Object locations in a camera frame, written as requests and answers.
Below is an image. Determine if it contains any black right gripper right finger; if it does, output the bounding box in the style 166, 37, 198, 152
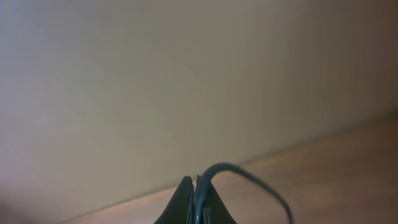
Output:
201, 184, 237, 224

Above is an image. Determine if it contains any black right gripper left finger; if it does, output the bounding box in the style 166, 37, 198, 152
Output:
154, 176, 194, 224

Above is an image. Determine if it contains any black USB-C cable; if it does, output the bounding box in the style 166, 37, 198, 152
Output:
191, 162, 295, 224

